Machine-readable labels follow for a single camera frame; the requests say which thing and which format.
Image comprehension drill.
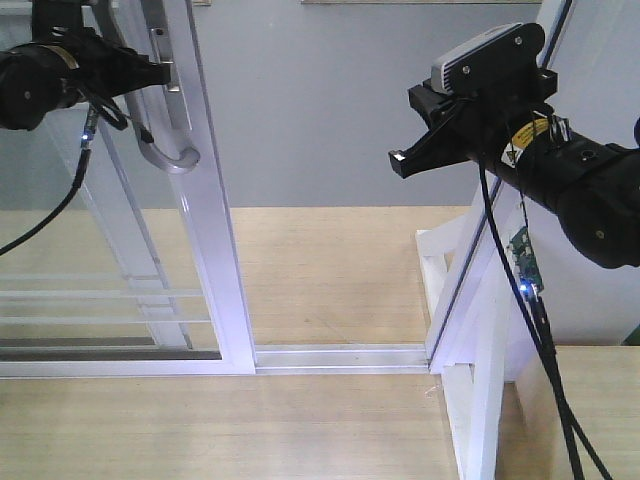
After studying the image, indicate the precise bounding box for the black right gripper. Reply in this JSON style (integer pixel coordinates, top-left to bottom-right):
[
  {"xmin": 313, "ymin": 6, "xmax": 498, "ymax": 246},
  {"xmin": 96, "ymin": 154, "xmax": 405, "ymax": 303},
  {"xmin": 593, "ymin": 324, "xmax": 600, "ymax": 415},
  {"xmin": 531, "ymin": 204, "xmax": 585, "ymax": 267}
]
[{"xmin": 389, "ymin": 67, "xmax": 558, "ymax": 178}]

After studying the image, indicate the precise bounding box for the silver door floor track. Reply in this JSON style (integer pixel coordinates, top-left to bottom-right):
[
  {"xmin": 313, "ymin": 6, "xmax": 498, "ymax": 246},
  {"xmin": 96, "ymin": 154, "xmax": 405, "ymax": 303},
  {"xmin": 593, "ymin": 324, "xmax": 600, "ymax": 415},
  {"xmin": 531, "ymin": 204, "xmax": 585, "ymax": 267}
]
[{"xmin": 255, "ymin": 343, "xmax": 428, "ymax": 375}]

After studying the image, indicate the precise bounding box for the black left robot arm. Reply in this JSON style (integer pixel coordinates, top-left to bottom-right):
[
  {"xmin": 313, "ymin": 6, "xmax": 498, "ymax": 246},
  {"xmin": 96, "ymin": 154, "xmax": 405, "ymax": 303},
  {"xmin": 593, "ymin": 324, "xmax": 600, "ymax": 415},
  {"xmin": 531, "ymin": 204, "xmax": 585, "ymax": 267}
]
[{"xmin": 1, "ymin": 1, "xmax": 170, "ymax": 131}]

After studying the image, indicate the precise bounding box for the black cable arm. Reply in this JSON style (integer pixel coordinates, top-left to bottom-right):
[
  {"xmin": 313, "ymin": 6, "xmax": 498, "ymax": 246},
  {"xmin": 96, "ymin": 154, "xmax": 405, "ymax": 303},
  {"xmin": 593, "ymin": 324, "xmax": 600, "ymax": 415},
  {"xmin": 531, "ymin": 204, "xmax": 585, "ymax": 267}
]
[
  {"xmin": 474, "ymin": 99, "xmax": 616, "ymax": 480},
  {"xmin": 0, "ymin": 84, "xmax": 156, "ymax": 256}
]

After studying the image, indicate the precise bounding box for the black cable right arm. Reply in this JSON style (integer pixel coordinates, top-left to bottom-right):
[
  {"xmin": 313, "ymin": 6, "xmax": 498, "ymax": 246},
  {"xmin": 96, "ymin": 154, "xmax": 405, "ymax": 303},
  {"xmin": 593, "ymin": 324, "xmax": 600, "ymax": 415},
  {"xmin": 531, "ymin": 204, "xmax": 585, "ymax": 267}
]
[{"xmin": 474, "ymin": 99, "xmax": 616, "ymax": 480}]

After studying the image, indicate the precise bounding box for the white framed glass sliding door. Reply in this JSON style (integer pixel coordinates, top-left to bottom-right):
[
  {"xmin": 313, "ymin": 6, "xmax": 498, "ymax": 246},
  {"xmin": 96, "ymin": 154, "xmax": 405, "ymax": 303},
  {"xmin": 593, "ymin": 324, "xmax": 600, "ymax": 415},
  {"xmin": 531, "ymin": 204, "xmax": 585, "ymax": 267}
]
[{"xmin": 1, "ymin": 1, "xmax": 256, "ymax": 379}]

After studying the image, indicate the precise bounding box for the silver door handle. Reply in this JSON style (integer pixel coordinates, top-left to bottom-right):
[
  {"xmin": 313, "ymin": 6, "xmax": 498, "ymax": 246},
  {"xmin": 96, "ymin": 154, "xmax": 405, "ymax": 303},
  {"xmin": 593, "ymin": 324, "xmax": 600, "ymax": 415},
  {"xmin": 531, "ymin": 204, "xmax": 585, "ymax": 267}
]
[{"xmin": 92, "ymin": 1, "xmax": 200, "ymax": 174}]

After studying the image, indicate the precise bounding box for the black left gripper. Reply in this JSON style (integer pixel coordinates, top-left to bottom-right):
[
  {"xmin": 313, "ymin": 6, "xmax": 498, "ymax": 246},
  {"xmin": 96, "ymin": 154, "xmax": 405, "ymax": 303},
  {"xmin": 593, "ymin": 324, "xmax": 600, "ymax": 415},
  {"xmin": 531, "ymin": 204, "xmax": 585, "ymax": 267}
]
[{"xmin": 44, "ymin": 27, "xmax": 171, "ymax": 97}]

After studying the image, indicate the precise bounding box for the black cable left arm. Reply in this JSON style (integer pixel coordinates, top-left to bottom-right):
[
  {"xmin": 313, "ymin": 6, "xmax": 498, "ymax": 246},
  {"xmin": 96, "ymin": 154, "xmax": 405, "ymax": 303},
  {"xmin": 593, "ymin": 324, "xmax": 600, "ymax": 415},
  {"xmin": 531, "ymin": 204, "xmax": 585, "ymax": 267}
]
[{"xmin": 0, "ymin": 84, "xmax": 156, "ymax": 256}]

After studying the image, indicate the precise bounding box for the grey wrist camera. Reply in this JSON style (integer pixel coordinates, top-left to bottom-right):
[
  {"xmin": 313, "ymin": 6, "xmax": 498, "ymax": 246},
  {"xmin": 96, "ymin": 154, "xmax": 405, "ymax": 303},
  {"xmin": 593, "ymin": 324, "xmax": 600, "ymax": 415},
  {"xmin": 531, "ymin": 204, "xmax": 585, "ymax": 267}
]
[{"xmin": 430, "ymin": 22, "xmax": 545, "ymax": 95}]

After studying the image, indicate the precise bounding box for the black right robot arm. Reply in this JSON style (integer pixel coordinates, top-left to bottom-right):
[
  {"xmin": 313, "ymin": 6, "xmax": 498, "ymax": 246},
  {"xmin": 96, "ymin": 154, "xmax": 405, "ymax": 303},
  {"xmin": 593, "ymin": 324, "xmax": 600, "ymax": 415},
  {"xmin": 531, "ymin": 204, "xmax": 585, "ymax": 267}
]
[{"xmin": 389, "ymin": 67, "xmax": 639, "ymax": 269}]

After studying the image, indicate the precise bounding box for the green object at right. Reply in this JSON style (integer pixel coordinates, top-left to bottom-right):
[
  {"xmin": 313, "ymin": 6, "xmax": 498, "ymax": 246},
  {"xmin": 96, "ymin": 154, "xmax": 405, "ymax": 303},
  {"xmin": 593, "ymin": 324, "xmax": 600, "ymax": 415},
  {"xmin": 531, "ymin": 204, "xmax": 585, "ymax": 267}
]
[{"xmin": 622, "ymin": 325, "xmax": 640, "ymax": 346}]

